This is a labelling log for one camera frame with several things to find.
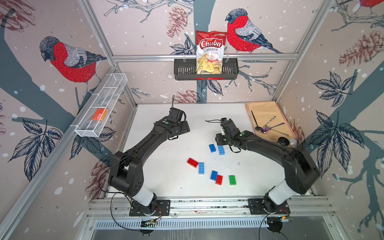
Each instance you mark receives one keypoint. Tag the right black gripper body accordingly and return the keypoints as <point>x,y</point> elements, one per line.
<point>222,140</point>

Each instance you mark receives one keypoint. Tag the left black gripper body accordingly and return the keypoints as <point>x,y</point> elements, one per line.
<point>182,128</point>

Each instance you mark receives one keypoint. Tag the light blue long lego brick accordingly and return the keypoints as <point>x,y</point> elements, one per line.
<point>221,150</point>

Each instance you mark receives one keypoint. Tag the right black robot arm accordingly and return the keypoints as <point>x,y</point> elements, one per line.
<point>300,170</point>

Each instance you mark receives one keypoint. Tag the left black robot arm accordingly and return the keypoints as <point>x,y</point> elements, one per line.
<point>126,173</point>

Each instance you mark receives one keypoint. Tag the red lego brick left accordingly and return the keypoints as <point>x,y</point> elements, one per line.
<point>193,163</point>

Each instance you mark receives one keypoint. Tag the red lego brick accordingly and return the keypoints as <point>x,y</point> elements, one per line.
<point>193,163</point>
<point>219,180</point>

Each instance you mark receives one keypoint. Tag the blue small lego brick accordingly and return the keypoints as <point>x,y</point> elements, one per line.
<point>213,176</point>

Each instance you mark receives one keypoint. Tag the green lego brick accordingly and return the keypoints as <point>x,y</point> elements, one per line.
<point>232,180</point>

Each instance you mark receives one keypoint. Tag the red lego brick right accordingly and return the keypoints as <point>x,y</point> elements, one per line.
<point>219,180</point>

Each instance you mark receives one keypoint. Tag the black spoon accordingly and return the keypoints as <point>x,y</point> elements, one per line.
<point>257,127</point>

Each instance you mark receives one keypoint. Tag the purple spoon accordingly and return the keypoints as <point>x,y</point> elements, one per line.
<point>266,131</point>

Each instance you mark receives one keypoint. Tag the yellow cloth mat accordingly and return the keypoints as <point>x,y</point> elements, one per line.
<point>263,112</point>

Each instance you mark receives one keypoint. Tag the black lid shaker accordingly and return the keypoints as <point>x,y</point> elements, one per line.
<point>283,141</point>

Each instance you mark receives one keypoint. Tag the silver lid shaker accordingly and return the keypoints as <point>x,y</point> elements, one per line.
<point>293,143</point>

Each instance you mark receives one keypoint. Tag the orange block in basket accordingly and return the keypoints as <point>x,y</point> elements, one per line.
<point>100,114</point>

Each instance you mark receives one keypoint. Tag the chuba cassava chips bag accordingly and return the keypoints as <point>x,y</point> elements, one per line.
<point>210,52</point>

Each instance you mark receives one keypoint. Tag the spoon with patterned handle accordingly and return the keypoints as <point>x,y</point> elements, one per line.
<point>269,122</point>

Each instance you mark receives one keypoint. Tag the black wall basket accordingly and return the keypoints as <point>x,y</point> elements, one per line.
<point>186,70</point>

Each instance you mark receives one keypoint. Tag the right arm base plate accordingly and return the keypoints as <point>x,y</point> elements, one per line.
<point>259,206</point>

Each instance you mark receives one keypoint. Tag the white wire basket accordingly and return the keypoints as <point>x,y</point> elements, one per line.
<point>106,98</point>

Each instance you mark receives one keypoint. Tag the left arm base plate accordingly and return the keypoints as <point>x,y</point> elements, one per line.
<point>155,208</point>

